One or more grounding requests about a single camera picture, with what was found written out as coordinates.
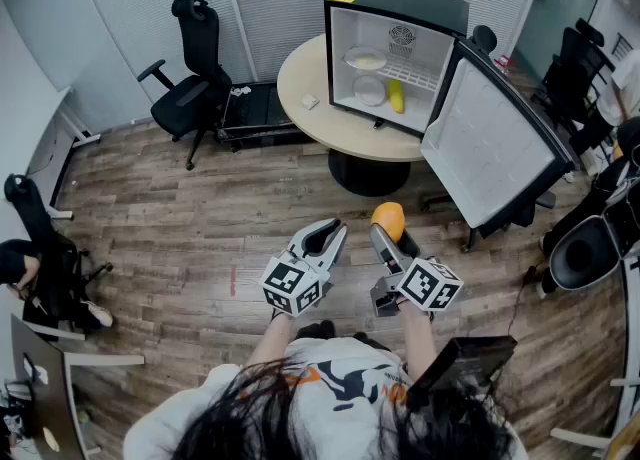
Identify person's black trousers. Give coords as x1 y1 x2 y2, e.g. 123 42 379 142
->
294 320 394 352

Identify yellow banana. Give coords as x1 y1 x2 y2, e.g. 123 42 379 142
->
387 78 406 114

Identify brown desk with white legs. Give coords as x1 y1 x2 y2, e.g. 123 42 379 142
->
9 312 146 460

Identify round beige table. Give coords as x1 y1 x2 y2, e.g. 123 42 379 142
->
276 33 426 198

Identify black office chair with headrest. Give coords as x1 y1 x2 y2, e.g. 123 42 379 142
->
532 17 616 137
137 0 234 172
3 173 114 322

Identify black head-mounted device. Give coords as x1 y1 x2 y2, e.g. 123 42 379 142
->
407 335 519 409

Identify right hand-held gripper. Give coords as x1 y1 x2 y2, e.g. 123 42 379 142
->
369 223 464 318

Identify white plate with yellow food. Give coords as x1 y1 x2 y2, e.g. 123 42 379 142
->
343 45 389 71

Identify black floor cable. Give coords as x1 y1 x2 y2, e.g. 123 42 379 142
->
508 265 540 339

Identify empty white plate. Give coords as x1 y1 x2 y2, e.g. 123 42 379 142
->
352 74 388 105

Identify person's white printed shirt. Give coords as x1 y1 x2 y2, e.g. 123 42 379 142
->
123 336 529 460

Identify orange fruit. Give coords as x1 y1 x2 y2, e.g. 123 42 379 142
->
370 201 406 244

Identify black mini fridge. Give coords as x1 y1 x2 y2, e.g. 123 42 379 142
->
323 0 576 240

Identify black walking pad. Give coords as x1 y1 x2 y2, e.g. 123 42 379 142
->
214 80 311 149

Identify person's left forearm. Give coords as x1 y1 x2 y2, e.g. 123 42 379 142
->
247 312 296 369

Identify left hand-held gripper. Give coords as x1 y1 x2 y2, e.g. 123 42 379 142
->
261 218 349 318

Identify person's right forearm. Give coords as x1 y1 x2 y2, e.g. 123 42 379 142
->
399 300 436 379

